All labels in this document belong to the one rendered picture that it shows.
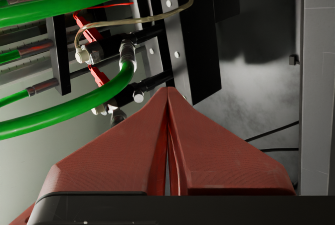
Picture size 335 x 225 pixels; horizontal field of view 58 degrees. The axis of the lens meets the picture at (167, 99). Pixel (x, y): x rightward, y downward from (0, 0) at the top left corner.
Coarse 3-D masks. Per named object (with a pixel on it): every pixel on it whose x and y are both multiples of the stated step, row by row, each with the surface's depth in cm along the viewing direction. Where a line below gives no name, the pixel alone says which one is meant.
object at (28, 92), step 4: (28, 88) 56; (32, 88) 57; (20, 92) 55; (24, 92) 56; (28, 92) 56; (32, 92) 56; (8, 96) 54; (12, 96) 54; (16, 96) 55; (20, 96) 55; (24, 96) 56; (28, 96) 57; (0, 100) 53; (4, 100) 54; (8, 100) 54; (12, 100) 54; (16, 100) 55; (0, 104) 53; (4, 104) 54
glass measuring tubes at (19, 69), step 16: (96, 16) 67; (0, 32) 58; (16, 32) 58; (32, 32) 60; (0, 48) 58; (0, 64) 57; (16, 64) 61; (32, 64) 62; (48, 64) 63; (0, 80) 57; (16, 80) 61
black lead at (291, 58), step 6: (294, 60) 50; (288, 126) 48; (270, 132) 48; (252, 138) 47; (264, 150) 49; (270, 150) 49; (276, 150) 49; (282, 150) 49; (288, 150) 50; (294, 150) 50; (294, 186) 61
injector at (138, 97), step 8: (168, 72) 52; (144, 80) 49; (152, 80) 49; (160, 80) 50; (128, 88) 46; (136, 88) 47; (144, 88) 48; (152, 88) 50; (120, 96) 45; (128, 96) 46; (136, 96) 45; (104, 104) 44; (112, 104) 44; (120, 104) 45; (104, 112) 45
